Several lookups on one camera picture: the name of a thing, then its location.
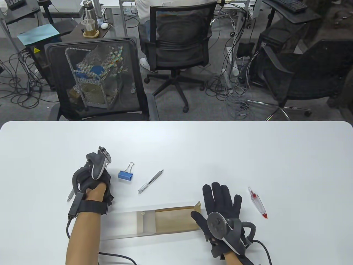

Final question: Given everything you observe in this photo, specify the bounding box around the person's right forearm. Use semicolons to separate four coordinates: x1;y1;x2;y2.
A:
222;253;241;265

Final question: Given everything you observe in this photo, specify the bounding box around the white power strip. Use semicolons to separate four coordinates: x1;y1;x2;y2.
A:
221;46;240;76

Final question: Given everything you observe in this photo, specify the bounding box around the black keyboard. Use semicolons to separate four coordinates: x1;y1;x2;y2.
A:
269;0;308;14

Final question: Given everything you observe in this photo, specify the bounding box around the black mesh chair chrome base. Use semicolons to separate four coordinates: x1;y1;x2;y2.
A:
245;39;353;121

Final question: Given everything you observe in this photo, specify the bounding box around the grey tracking controller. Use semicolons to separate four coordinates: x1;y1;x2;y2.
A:
72;146;112;194
207;212;256;255

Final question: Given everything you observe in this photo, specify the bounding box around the white wire cart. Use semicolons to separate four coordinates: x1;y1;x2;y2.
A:
65;46;125;109

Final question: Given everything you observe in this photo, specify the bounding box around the black equipment stand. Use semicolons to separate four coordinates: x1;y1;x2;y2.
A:
5;0;40;25

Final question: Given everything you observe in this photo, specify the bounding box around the tangle of black cables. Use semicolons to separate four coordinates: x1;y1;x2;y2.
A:
0;48;60;108

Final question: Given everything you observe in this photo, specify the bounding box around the clear red-tipped pen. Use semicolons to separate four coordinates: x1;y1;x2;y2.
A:
248;187;268;220

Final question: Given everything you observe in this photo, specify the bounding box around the black swivel office chair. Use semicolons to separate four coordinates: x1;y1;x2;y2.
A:
137;1;218;113

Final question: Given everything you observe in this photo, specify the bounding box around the black cabinet yellow label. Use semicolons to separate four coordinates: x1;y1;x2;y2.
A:
26;41;62;91

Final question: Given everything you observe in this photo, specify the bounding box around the black computer tower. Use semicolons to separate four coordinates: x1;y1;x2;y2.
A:
258;28;304;86

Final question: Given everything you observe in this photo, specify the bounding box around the black mesh chair square back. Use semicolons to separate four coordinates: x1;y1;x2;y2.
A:
45;37;160;121

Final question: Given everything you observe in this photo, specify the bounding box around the silver pen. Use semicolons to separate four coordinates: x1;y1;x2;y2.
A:
138;169;164;195

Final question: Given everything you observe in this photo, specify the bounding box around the blue binder clip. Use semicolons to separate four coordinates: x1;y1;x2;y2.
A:
118;163;135;181

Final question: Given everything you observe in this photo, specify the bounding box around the black wrist camera strap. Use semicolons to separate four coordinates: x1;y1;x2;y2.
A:
68;193;108;217

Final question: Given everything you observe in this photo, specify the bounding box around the black cable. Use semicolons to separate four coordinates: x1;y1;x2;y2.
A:
66;217;144;265
252;240;272;265

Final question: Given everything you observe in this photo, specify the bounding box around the person's left hand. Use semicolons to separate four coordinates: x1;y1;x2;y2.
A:
72;163;114;206

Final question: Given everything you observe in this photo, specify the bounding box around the dark brown side table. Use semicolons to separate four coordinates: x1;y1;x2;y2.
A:
62;8;114;39

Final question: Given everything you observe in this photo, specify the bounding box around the teal folder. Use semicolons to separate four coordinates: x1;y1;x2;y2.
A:
17;24;60;46

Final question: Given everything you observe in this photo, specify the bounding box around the kraft translucent pull-out pencil case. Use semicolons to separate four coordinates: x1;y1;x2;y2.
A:
100;201;202;240

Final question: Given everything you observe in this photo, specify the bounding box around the clear plastic cup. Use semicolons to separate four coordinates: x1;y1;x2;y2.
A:
81;19;98;36

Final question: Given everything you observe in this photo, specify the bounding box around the person's right hand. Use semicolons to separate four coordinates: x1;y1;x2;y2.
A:
191;182;248;258

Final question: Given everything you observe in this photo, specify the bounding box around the black keyboard stand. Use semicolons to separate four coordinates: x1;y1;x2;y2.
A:
262;0;322;24

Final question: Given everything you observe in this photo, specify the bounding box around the tangle of grey cables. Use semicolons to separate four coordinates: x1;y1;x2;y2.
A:
205;50;261;116

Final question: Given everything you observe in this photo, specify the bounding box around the steel water bottle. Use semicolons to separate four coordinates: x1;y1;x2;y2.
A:
83;1;97;28

